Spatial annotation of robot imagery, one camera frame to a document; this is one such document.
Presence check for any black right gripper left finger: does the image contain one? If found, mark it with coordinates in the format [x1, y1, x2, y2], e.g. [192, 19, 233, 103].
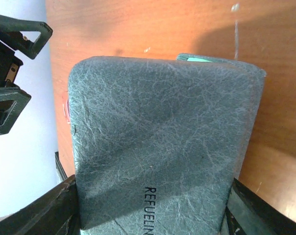
[0, 175, 80, 235]

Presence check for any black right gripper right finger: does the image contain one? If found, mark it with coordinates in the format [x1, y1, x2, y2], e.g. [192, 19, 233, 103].
[220, 179, 296, 235]

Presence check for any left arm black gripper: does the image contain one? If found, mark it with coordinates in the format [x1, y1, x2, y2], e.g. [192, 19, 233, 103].
[0, 15, 53, 135]

